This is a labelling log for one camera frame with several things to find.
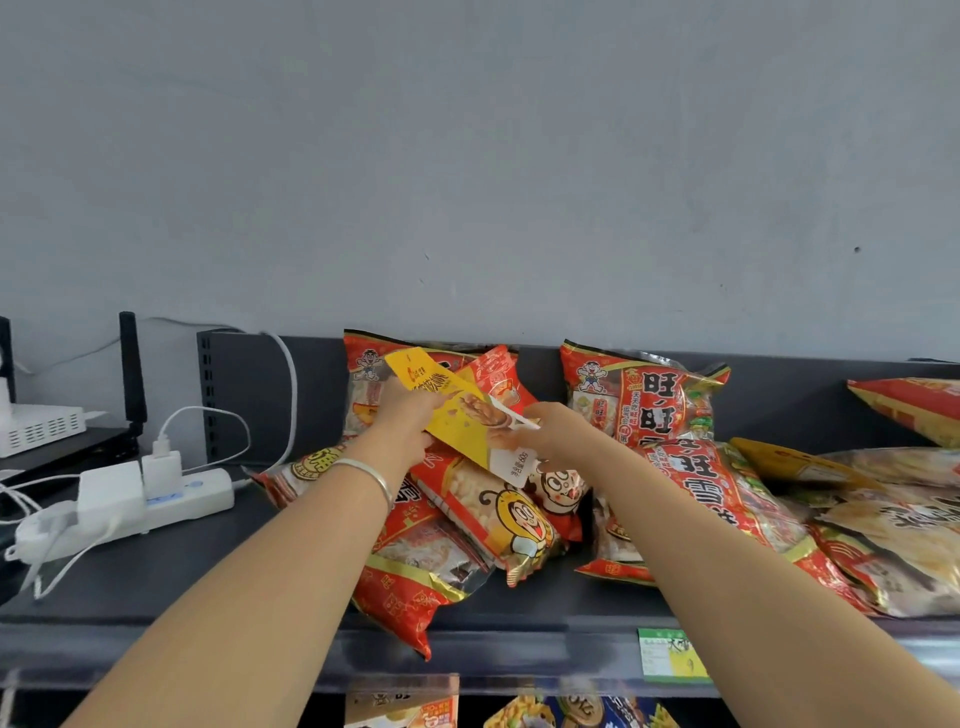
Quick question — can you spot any person's right hand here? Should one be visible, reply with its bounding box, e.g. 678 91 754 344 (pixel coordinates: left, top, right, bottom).
487 402 603 472

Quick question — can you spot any person's left hand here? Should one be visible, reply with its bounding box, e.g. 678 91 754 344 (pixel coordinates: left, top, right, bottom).
351 377 453 483

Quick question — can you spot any yellow snack packet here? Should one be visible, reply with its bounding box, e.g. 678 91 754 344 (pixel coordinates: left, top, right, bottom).
384 346 543 490

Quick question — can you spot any person's left forearm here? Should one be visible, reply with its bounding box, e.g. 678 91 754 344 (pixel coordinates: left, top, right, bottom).
63 448 412 728

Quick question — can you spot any person's right forearm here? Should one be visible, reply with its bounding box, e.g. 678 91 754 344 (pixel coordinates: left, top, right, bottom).
546 441 960 728

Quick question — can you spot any pile of red snack packets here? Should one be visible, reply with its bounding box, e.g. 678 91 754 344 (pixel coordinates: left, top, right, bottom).
251 330 882 663

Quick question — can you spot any perforated dark shelf upright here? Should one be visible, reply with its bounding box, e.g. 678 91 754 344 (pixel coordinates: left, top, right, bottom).
195 329 273 468

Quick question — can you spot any white power strip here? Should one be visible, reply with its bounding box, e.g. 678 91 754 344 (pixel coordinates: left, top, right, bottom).
13 467 236 565

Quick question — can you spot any small white charger plug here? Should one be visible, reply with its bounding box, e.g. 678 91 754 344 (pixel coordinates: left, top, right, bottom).
141 439 184 501

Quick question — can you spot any green and yellow price label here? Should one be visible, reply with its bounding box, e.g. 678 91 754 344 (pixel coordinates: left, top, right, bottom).
637 627 713 684

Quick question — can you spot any black router antenna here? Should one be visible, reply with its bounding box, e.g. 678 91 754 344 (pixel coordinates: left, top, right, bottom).
117 311 148 438
0 315 17 406

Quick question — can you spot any flat yellow snack bag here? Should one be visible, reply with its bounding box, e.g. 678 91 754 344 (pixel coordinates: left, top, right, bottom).
731 437 885 493

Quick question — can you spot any blue and yellow snack bag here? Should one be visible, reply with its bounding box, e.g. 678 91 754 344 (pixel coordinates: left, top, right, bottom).
483 693 681 728

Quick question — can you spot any dark grey metal shelf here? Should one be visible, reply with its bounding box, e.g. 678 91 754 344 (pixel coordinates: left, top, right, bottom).
0 335 960 700

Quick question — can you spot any large white charger plug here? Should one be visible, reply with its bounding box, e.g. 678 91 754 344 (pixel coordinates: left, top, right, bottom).
76 460 146 531

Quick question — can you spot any black flat device box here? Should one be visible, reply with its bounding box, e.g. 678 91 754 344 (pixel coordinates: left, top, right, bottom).
0 426 141 492

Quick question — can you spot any white router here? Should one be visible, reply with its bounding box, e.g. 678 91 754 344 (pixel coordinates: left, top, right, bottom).
0 375 90 459

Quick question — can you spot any clear cream snack bag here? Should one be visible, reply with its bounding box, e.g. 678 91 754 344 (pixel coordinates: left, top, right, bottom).
780 447 960 621

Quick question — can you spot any red and yellow striped bag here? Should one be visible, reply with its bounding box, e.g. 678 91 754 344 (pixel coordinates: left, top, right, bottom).
847 377 960 450

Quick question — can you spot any silver bracelet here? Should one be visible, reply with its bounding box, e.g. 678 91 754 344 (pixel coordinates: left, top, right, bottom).
328 458 396 507

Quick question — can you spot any thick white power cable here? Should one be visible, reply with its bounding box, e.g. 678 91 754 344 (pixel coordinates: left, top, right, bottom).
234 331 300 490

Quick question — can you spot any thin white charger cable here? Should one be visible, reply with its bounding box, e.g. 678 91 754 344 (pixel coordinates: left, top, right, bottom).
156 406 253 475

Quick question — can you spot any white plug with cable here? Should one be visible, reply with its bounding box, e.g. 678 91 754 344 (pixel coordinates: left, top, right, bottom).
0 472 125 603

